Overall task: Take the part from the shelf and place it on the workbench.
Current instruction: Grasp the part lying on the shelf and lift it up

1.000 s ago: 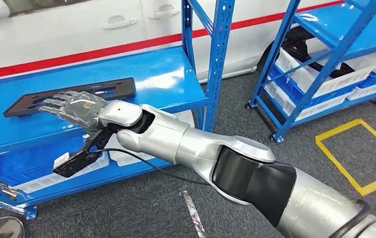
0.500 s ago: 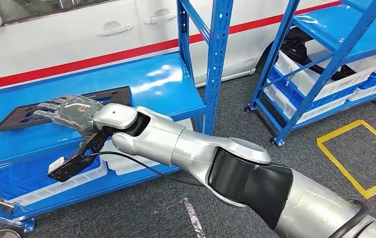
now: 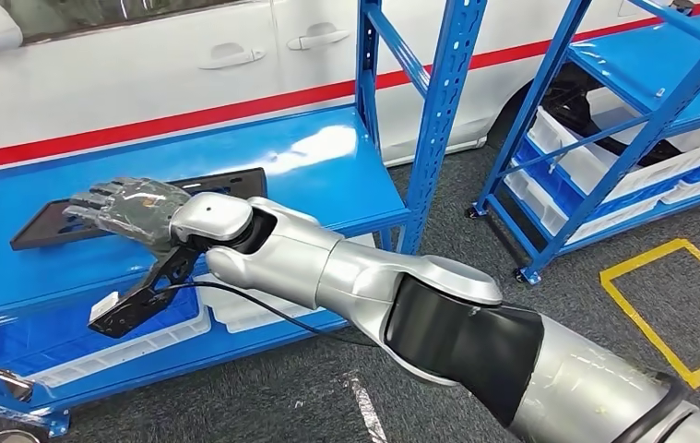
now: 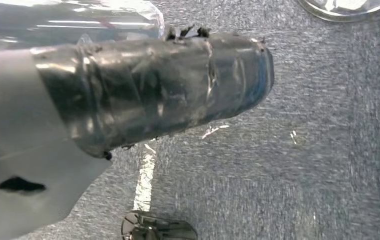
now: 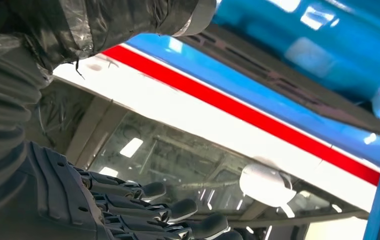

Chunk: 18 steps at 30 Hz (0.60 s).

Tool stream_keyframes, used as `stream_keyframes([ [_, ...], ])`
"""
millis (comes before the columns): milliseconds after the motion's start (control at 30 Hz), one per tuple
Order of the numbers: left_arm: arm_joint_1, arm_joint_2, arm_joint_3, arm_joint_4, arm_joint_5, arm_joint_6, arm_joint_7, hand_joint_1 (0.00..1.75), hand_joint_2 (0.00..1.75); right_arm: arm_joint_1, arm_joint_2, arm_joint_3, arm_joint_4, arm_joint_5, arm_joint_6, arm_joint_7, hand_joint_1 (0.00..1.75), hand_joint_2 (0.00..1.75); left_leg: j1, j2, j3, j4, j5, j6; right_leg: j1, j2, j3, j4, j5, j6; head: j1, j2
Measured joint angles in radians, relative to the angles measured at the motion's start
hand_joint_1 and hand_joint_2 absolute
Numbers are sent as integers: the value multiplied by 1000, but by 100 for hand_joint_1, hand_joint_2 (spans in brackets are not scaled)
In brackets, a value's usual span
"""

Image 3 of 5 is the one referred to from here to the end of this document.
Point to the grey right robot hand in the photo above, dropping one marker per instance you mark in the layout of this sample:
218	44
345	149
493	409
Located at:
136	211

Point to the long black plastic car part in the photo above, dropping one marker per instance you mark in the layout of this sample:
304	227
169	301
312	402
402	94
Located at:
227	180

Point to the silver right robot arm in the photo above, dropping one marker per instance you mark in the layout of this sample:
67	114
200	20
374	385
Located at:
300	263

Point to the blue metal shelf rack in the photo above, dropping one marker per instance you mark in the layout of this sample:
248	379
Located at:
661	67
300	177

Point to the black car trim part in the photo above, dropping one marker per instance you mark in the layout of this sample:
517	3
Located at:
630	147

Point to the white car with red stripe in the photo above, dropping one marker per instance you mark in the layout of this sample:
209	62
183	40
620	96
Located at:
111	92

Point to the clear floor tape strip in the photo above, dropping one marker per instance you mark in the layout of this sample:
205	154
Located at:
368	409

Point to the yellow floor tape square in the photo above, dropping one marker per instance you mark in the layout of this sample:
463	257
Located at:
649	330

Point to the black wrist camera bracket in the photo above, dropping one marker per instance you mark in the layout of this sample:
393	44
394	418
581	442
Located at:
136	309

